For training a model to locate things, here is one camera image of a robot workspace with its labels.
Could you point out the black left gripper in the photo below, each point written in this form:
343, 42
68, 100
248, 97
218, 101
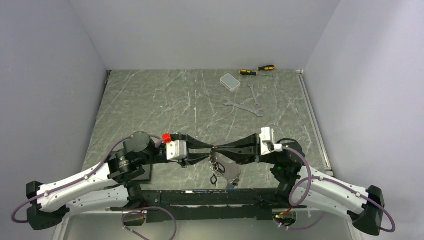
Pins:
193, 158

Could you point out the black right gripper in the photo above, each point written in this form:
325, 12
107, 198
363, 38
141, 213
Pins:
252, 141

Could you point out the metal key organizer plate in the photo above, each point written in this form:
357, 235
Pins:
222, 169

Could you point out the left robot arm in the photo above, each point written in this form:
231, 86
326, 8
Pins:
106, 183

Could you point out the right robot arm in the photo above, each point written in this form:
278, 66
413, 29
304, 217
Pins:
299, 184

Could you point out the black key tag white label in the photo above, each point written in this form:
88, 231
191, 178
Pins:
214, 180

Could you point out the large silver wrench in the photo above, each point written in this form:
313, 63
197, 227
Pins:
258, 112

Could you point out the small silver wrench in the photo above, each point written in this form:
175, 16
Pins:
256, 102

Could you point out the black flat box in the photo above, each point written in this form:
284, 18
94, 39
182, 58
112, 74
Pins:
147, 176

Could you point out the clear plastic box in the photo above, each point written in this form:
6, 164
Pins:
230, 82

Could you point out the yellow black screwdriver front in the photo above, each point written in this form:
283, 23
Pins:
245, 72

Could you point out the yellow black screwdriver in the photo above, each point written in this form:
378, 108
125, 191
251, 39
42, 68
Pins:
266, 68
245, 72

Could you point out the yellow black screwdriver rear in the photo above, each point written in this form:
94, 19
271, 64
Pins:
266, 68

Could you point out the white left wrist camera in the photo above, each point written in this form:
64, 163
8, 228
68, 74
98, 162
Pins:
176, 150

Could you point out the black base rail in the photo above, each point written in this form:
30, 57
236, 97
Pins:
205, 204

